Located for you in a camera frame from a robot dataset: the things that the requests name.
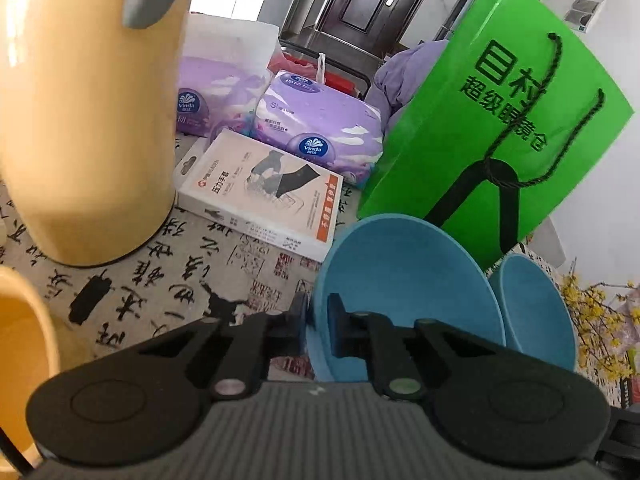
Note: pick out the white plastic bag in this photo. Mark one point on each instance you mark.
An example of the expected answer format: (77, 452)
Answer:
(230, 40)

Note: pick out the yellow mug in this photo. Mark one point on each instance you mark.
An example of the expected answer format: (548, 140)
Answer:
(25, 360)

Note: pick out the blue bowl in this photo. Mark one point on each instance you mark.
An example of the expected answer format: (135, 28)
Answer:
(410, 270)
(535, 310)

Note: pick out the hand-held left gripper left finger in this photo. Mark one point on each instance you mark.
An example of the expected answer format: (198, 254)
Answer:
(302, 322)

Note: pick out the purple blanket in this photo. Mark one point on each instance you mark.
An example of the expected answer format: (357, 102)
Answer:
(405, 75)

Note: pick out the white flat box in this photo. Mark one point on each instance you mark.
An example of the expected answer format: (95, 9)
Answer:
(250, 195)

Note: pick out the yellow thermos jug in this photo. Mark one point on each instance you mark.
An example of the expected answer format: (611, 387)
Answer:
(90, 135)

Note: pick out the yellow flower branches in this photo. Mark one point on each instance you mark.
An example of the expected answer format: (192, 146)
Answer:
(595, 310)

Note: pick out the dark brown door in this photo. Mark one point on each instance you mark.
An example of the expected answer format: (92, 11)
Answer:
(370, 5)

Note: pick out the red plastic bag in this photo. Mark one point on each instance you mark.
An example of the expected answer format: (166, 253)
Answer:
(340, 82)

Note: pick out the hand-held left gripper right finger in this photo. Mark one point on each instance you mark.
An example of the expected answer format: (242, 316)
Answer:
(336, 325)

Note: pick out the calligraphy print tablecloth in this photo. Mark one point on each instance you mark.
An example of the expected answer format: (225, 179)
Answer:
(150, 285)

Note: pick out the green paper bag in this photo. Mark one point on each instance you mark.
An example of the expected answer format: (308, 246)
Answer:
(450, 135)

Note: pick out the purple tissue pack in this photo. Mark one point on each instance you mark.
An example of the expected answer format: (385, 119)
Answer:
(320, 120)
(210, 90)

